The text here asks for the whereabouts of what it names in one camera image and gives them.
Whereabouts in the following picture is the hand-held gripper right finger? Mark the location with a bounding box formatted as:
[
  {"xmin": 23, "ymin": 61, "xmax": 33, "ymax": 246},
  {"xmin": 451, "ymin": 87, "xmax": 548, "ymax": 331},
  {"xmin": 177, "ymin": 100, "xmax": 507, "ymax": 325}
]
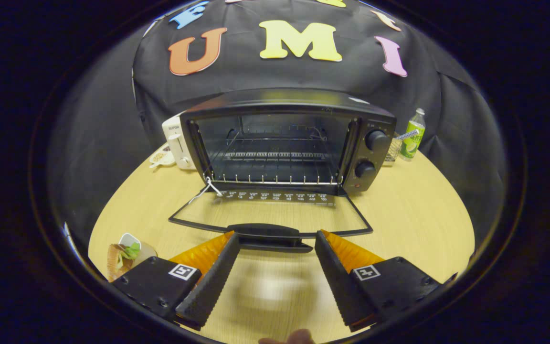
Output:
[{"xmin": 314, "ymin": 229, "xmax": 458, "ymax": 333}]

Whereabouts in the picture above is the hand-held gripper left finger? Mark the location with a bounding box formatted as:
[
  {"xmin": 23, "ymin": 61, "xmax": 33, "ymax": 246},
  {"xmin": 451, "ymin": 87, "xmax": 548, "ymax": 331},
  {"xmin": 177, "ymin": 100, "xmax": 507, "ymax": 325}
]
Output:
[{"xmin": 111, "ymin": 231, "xmax": 241, "ymax": 331}]

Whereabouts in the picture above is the lettuce sandwich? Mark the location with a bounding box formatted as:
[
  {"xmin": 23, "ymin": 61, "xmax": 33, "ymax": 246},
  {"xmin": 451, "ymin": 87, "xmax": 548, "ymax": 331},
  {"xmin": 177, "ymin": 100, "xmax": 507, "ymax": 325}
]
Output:
[{"xmin": 107, "ymin": 241, "xmax": 157, "ymax": 281}]

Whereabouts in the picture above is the black toaster oven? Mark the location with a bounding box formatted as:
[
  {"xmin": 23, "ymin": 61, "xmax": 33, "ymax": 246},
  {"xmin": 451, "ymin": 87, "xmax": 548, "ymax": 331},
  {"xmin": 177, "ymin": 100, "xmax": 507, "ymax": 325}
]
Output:
[{"xmin": 169, "ymin": 87, "xmax": 397, "ymax": 254}]

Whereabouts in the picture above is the white pop-up toaster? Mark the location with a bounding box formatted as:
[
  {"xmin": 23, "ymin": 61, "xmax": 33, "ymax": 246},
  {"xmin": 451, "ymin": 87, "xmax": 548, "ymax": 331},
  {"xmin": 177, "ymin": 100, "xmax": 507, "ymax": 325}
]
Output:
[{"xmin": 162, "ymin": 115, "xmax": 197, "ymax": 171}]

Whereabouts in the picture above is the small white snack dish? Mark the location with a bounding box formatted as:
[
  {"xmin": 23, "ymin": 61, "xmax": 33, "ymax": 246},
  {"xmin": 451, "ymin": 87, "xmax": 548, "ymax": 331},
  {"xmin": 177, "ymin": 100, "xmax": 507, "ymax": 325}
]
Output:
[{"xmin": 149, "ymin": 146, "xmax": 176, "ymax": 169}]

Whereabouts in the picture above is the clear glass cup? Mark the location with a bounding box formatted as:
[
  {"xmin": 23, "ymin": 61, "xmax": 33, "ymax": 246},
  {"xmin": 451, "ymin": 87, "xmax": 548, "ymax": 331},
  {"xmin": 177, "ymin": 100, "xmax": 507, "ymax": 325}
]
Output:
[{"xmin": 384, "ymin": 133, "xmax": 403, "ymax": 166}]

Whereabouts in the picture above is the green drink bottle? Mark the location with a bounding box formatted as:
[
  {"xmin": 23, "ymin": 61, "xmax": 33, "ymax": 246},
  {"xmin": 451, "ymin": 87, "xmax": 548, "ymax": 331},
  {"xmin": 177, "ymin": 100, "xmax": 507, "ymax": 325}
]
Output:
[{"xmin": 399, "ymin": 108, "xmax": 426, "ymax": 161}]

